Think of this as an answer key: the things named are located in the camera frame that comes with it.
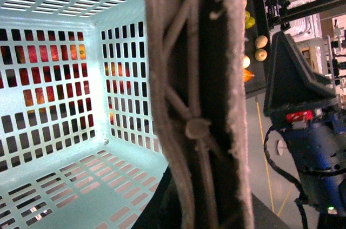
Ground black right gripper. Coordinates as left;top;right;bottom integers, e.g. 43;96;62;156
264;31;338;129

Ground light blue plastic basket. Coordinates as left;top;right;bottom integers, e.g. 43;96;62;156
1;0;167;228

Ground black display shelf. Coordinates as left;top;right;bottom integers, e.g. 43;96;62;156
244;0;272;94

